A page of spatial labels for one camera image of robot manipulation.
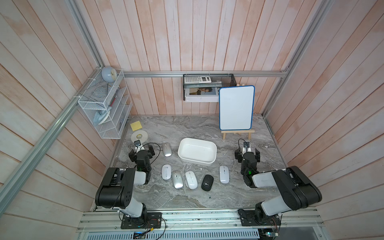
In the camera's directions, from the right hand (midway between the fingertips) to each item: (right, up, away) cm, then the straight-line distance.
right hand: (248, 147), depth 92 cm
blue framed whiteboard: (-7, +25, +1) cm, 26 cm away
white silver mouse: (-51, -14, -4) cm, 53 cm away
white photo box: (-29, +34, +1) cm, 44 cm away
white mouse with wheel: (-16, -16, -4) cm, 23 cm away
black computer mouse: (-27, -20, -8) cm, 34 cm away
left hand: (-67, 0, +1) cm, 67 cm away
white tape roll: (-74, +7, +15) cm, 75 cm away
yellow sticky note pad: (-79, +14, +23) cm, 83 cm away
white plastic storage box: (-31, -4, +7) cm, 32 cm away
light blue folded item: (-87, +19, -11) cm, 90 cm away
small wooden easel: (-3, +9, +7) cm, 12 cm away
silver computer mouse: (-52, -2, +7) cm, 53 cm away
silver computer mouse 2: (-44, -18, -6) cm, 48 cm away
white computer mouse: (-36, -18, -8) cm, 41 cm away
